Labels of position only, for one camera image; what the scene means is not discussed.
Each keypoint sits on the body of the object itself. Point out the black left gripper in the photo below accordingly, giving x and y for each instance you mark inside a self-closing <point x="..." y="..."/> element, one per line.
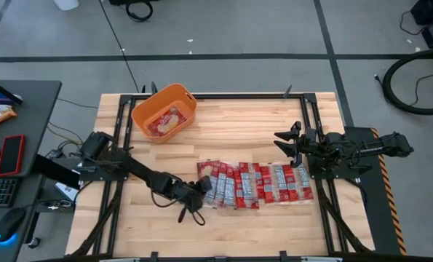
<point x="187" y="193"/>

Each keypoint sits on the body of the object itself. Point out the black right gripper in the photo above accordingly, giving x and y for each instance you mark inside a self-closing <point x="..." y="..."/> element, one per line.
<point x="314" y="145"/>

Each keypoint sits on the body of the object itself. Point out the red popcorn bag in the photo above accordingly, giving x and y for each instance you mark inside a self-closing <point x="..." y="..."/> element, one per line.
<point x="230" y="187"/>
<point x="205" y="169"/>
<point x="246" y="185"/>
<point x="290" y="182"/>
<point x="304" y="182"/>
<point x="167" y="122"/>
<point x="269" y="185"/>
<point x="258" y="178"/>

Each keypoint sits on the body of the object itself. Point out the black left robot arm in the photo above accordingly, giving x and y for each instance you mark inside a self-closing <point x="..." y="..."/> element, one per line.
<point x="136" y="167"/>

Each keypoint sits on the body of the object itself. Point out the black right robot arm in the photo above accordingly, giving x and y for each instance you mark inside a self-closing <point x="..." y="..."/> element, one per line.
<point x="383" y="143"/>

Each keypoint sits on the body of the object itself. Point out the clear wrapped snack packet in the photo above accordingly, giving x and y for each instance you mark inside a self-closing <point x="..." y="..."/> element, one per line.
<point x="220" y="182"/>

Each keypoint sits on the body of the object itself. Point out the black mat with hazard stripe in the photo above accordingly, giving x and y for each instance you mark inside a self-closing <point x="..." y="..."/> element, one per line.
<point x="374" y="203"/>

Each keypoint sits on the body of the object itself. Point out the orange plastic basket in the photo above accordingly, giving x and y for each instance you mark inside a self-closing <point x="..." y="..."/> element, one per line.
<point x="165" y="94"/>

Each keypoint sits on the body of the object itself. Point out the white printed paper sheet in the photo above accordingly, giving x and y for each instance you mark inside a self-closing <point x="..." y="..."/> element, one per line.
<point x="66" y="191"/>

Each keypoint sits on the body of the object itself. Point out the black caster wheel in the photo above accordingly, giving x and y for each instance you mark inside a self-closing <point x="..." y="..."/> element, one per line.
<point x="34" y="242"/>

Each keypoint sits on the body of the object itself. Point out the black office desk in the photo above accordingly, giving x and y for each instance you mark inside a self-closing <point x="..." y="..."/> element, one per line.
<point x="38" y="109"/>

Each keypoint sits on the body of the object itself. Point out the black computer mouse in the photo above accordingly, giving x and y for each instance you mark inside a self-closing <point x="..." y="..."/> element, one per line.
<point x="9" y="223"/>

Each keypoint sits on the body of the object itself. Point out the red smartphone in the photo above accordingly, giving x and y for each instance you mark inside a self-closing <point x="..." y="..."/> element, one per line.
<point x="10" y="154"/>

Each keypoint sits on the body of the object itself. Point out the white container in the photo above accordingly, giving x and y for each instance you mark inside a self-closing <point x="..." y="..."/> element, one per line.
<point x="66" y="3"/>

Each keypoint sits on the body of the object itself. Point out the black aluminium table frame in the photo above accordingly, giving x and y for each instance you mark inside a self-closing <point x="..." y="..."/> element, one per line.
<point x="238" y="96"/>

